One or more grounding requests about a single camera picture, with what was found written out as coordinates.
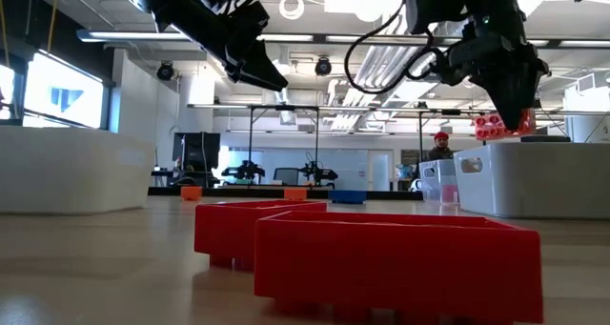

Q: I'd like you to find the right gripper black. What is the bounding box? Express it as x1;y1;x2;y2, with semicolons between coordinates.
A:
435;26;550;132

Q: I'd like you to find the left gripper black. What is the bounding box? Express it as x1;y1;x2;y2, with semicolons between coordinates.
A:
153;0;290;93

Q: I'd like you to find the flat black object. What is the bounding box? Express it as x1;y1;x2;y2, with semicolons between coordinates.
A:
519;133;572;144

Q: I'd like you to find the black ceiling spotlight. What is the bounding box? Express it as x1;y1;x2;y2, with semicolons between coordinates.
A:
314;56;334;77
156;61;175;82

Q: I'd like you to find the person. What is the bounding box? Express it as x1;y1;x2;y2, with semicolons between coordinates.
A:
426;131;455;162

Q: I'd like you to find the grey office chair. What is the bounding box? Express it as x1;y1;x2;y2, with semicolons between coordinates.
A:
273;167;301;188

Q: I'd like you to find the orange toy building block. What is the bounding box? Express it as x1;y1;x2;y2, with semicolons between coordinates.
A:
179;186;204;203
283;187;309;203

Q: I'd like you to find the blue toy building block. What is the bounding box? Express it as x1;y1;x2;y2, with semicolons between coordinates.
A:
328;189;368;206

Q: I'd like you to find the front red bin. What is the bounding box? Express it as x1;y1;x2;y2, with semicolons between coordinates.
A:
253;210;545;325

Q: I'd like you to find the black background station frame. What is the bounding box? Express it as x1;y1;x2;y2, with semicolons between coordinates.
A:
247;104;321;189

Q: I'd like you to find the white coiled ceiling cable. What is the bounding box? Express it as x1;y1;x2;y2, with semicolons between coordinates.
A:
278;0;306;22

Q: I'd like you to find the white plastic handled bin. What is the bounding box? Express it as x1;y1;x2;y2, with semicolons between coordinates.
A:
453;141;610;220
0;124;156;216

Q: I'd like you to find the clear plastic handled bin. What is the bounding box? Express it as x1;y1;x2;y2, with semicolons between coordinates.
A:
417;158;461;206

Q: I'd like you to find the bright wall display screen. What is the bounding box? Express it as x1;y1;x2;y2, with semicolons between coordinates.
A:
23;51;106;130

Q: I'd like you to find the yellow hanging cord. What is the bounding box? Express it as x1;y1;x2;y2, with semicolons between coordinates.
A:
46;0;61;55

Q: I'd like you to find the narrow bright wall screen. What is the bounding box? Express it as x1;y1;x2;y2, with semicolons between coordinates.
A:
0;62;16;122

